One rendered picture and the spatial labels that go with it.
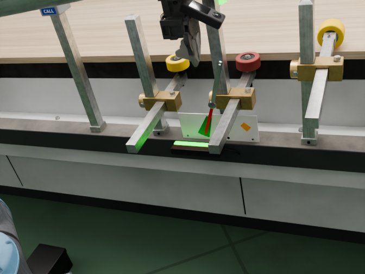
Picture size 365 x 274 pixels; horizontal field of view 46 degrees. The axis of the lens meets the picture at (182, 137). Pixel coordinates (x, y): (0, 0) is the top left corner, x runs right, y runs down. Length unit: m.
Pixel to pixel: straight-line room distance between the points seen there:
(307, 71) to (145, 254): 1.21
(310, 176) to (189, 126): 0.43
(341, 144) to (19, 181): 1.77
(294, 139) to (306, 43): 0.33
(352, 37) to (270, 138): 0.42
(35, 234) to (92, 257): 0.40
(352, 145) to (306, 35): 0.37
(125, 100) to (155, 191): 0.50
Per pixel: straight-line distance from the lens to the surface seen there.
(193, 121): 1.40
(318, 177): 1.47
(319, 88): 1.12
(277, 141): 1.38
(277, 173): 1.48
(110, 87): 1.77
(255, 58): 1.42
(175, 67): 1.49
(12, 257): 1.05
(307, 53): 1.20
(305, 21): 1.17
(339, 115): 1.56
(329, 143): 1.36
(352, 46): 1.46
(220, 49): 1.25
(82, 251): 2.20
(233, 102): 1.29
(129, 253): 2.10
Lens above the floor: 1.53
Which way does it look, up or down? 34 degrees down
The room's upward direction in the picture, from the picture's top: 13 degrees counter-clockwise
